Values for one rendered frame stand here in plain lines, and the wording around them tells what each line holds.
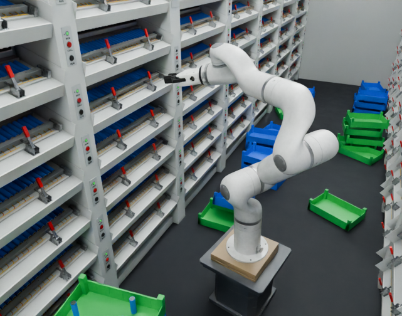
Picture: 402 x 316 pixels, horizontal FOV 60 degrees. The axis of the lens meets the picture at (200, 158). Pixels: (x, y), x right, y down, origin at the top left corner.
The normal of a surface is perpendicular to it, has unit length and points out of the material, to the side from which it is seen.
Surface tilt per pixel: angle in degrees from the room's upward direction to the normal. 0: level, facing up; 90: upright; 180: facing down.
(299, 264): 0
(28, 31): 109
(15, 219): 19
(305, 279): 0
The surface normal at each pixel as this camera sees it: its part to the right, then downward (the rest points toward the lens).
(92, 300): 0.00, -0.87
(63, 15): 0.90, 0.21
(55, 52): -0.44, 0.44
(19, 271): 0.29, -0.76
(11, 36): 0.85, 0.48
